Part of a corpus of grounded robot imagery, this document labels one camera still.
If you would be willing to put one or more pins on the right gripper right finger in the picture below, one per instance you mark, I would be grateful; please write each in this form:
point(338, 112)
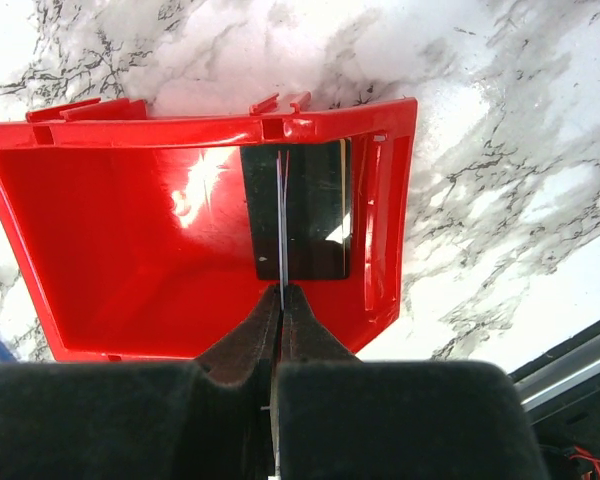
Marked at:
point(342, 418)

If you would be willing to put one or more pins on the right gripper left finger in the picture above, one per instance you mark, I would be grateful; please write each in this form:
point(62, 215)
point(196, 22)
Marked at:
point(205, 418)

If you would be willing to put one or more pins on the stack of credit cards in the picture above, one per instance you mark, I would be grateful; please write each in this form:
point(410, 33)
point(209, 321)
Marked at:
point(318, 190)

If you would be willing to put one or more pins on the red plastic bin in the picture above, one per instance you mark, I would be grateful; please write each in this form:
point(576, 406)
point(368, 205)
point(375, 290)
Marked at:
point(132, 232)

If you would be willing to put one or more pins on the aluminium frame rail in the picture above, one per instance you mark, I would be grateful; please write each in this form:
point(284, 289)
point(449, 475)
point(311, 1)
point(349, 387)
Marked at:
point(559, 369)

